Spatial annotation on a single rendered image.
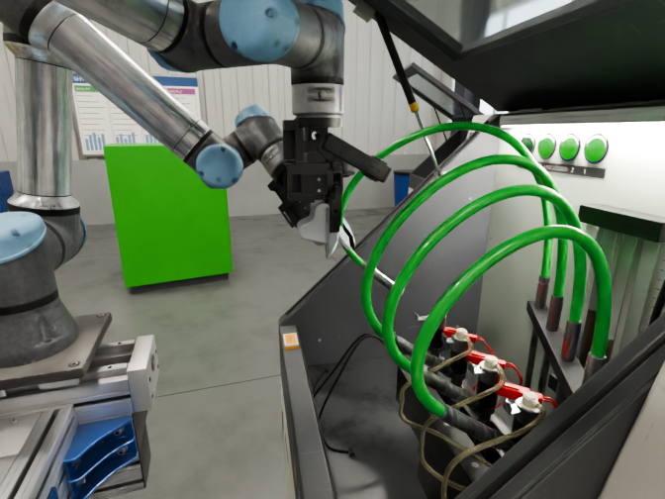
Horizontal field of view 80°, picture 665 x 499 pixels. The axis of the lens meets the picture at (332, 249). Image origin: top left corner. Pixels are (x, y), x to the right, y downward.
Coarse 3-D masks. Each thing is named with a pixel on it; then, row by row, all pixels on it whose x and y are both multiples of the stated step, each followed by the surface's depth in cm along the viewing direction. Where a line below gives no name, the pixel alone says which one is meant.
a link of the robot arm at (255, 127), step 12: (252, 108) 81; (264, 108) 83; (240, 120) 81; (252, 120) 80; (264, 120) 80; (240, 132) 80; (252, 132) 79; (264, 132) 79; (276, 132) 80; (252, 144) 80; (264, 144) 79; (252, 156) 81
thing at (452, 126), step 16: (432, 128) 67; (448, 128) 67; (464, 128) 66; (480, 128) 66; (496, 128) 65; (400, 144) 69; (512, 144) 65; (544, 208) 67; (544, 224) 68; (544, 240) 69; (352, 256) 77; (544, 256) 69; (544, 272) 70
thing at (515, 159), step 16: (480, 160) 53; (496, 160) 53; (512, 160) 54; (528, 160) 54; (448, 176) 53; (544, 176) 55; (432, 192) 53; (416, 208) 53; (400, 224) 53; (560, 224) 58; (384, 240) 53; (560, 240) 59; (560, 256) 60; (368, 272) 54; (560, 272) 61; (368, 288) 55; (560, 288) 61; (368, 304) 56; (560, 304) 62; (368, 320) 57
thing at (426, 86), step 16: (416, 64) 346; (416, 80) 384; (432, 80) 350; (432, 96) 401; (448, 96) 362; (448, 112) 421; (464, 112) 386; (480, 112) 360; (448, 144) 442; (416, 176) 424
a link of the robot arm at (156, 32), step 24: (72, 0) 37; (96, 0) 38; (120, 0) 39; (144, 0) 41; (168, 0) 43; (120, 24) 42; (144, 24) 43; (168, 24) 44; (192, 24) 47; (168, 48) 47; (192, 48) 48; (192, 72) 54
